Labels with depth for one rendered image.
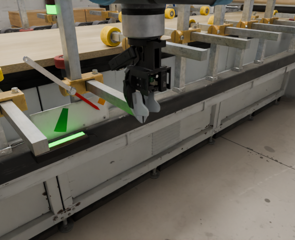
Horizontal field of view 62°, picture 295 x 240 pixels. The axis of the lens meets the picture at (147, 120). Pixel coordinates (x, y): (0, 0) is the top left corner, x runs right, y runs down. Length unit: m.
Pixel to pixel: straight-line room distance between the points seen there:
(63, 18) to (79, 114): 0.29
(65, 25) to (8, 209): 0.82
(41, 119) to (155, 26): 0.45
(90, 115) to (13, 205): 0.58
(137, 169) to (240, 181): 0.70
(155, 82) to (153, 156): 1.09
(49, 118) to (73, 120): 0.08
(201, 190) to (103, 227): 0.63
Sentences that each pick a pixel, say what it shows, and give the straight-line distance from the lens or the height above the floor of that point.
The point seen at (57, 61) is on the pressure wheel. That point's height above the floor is 0.90.
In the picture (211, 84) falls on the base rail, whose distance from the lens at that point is 1.29.
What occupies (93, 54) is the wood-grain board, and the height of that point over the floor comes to 0.89.
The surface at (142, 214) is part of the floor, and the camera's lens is 1.48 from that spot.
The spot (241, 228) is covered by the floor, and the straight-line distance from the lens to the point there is 1.51.
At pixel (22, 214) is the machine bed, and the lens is 1.30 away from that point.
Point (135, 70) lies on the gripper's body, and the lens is 0.54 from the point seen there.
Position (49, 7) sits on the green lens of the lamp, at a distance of 0.81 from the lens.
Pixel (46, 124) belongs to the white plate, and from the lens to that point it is 0.80.
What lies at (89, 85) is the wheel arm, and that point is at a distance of 0.80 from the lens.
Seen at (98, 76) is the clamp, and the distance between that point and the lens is 0.83.
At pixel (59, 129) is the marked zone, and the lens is 0.83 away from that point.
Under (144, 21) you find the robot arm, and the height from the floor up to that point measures 1.06.
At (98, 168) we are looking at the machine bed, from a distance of 1.36.
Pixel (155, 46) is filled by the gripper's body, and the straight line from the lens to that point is 0.52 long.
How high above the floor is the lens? 1.12
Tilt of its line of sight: 28 degrees down
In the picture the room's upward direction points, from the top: straight up
